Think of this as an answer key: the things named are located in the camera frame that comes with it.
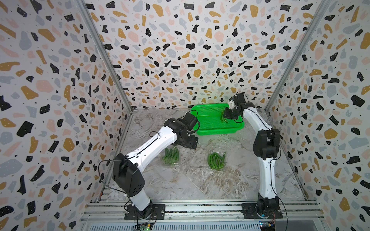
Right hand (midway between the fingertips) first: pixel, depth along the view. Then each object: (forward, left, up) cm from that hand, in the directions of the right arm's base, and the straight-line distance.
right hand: (223, 114), depth 103 cm
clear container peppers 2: (-30, +6, -11) cm, 33 cm away
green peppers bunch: (+4, 0, -7) cm, 8 cm away
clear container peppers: (-29, +35, -9) cm, 46 cm away
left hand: (-29, +22, +6) cm, 37 cm away
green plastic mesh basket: (+12, +9, -13) cm, 20 cm away
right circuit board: (-63, -17, -14) cm, 67 cm away
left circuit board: (-66, +44, -12) cm, 80 cm away
